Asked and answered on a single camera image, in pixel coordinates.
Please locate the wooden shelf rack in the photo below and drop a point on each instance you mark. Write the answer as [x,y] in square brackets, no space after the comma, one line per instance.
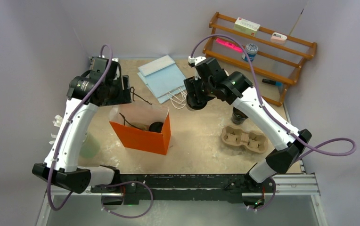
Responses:
[262,59]

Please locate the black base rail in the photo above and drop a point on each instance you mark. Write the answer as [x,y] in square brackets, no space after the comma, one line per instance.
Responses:
[232,188]

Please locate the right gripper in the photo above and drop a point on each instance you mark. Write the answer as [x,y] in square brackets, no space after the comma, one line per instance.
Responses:
[192,84]

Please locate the pink highlighter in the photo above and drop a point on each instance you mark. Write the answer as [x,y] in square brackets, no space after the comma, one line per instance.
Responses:
[229,45]

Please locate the brown pulp cup carrier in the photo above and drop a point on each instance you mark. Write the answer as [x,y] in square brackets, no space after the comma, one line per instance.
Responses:
[140,126]

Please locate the blue white round tin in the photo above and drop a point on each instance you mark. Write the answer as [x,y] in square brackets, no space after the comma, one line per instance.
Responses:
[251,50]

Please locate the orange paper bag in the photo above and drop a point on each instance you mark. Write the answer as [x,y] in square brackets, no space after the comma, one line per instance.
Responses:
[142,111]

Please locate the light blue paper bag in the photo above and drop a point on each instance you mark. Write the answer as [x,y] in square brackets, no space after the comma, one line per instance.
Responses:
[165,81]

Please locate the white green box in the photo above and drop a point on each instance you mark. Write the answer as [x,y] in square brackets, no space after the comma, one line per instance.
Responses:
[245,26]

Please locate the black blue marker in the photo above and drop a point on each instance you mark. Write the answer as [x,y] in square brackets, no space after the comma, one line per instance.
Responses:
[272,82]

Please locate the black cup lid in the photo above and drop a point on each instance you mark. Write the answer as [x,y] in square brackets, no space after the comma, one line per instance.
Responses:
[156,127]

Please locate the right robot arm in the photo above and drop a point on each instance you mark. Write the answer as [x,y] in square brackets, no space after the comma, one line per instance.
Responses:
[238,91]

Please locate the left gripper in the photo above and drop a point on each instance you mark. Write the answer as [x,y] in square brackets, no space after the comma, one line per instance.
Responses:
[124,91]

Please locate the black paper cup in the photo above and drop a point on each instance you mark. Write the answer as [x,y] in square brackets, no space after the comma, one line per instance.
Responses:
[238,117]
[195,108]

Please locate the pink white tape dispenser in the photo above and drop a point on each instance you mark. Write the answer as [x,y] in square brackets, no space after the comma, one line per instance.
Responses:
[278,38]

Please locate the green straw holder cup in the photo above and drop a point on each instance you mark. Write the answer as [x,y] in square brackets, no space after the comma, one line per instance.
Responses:
[90,146]

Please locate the thin wooden stick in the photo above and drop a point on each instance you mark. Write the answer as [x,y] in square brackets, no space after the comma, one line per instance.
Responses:
[295,24]

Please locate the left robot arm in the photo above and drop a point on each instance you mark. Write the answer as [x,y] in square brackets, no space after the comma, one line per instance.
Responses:
[85,95]

